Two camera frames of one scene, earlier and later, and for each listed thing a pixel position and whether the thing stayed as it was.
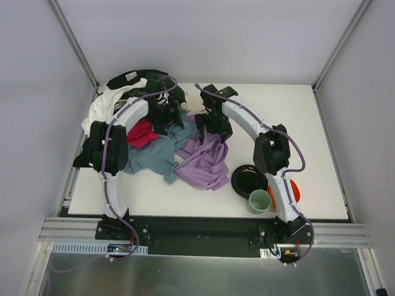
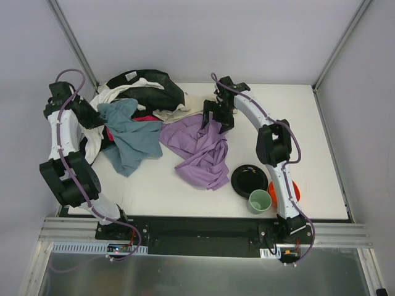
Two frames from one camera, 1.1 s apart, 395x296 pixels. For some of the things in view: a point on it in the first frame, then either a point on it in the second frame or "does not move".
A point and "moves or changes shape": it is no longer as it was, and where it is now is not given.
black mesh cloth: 165,96 does not move
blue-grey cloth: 162,155 moves or changes shape
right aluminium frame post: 342,40 does not move
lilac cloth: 203,164 does not move
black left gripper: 168,114 -> 89,115
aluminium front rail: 65,230 does not move
